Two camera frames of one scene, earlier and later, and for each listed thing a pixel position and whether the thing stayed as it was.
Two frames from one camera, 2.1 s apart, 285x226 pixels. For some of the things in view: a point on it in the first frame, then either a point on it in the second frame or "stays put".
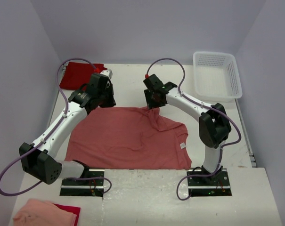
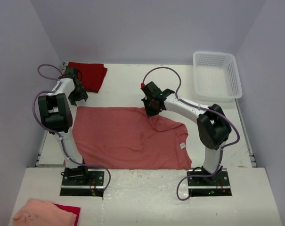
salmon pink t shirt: x=126 y=138 stays put
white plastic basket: x=216 y=76 stays put
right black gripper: x=150 y=104 -> x=149 y=112
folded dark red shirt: x=76 y=74 stays put
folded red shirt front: x=75 y=210 stays put
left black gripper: x=111 y=102 -> x=82 y=95
